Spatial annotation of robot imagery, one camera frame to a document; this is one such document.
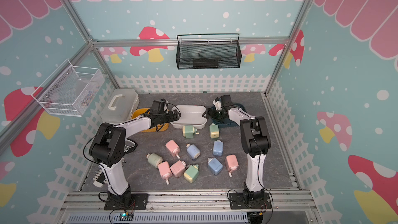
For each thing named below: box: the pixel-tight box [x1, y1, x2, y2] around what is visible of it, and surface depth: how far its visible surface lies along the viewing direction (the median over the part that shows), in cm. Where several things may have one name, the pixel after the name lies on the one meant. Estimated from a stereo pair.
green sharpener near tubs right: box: [209, 122, 220, 139], surface depth 94 cm
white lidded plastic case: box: [100, 88, 140, 125], surface depth 101 cm
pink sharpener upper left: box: [165, 139, 181, 160], surface depth 87 cm
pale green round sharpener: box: [146, 152, 164, 169], surface depth 82 cm
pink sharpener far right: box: [224, 154, 239, 178], surface depth 81 cm
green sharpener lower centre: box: [183, 163, 200, 184], surface depth 78 cm
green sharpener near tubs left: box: [182, 125, 201, 139], surface depth 94 cm
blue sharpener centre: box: [186, 143, 201, 160], surface depth 85 cm
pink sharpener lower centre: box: [169, 160, 187, 178], surface depth 79 cm
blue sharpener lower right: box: [207, 157, 224, 176], surface depth 81 cm
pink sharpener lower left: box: [158, 161, 174, 186], surface depth 80 cm
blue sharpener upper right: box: [212, 139, 224, 157], surface depth 87 cm
